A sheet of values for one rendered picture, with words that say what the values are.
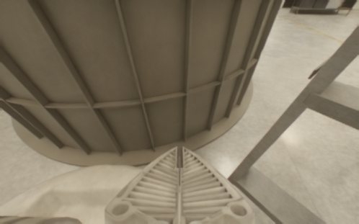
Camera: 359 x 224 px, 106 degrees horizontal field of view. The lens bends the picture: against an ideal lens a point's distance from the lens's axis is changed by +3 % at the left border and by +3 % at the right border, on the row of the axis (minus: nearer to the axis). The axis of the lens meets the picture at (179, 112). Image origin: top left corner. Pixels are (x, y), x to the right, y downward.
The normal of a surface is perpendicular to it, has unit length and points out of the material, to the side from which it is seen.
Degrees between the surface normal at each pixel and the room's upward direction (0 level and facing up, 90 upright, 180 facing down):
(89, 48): 90
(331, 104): 90
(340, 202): 0
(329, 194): 0
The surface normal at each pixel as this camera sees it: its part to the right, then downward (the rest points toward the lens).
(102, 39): 0.16, 0.69
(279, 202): 0.00, -0.72
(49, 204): 0.90, 0.00
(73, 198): 0.00, 0.40
